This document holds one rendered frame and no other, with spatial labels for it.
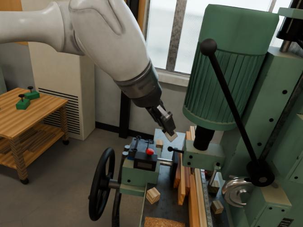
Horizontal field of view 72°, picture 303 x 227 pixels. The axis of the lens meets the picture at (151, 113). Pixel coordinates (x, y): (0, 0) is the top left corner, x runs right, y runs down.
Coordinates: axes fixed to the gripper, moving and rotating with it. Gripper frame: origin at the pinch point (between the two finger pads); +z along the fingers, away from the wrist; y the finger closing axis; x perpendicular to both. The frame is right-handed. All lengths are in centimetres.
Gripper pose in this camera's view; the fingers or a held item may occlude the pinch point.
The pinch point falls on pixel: (169, 132)
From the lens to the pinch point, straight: 62.6
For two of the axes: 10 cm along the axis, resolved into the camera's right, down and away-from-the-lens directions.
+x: 7.4, -6.5, 1.5
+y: 5.5, 4.8, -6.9
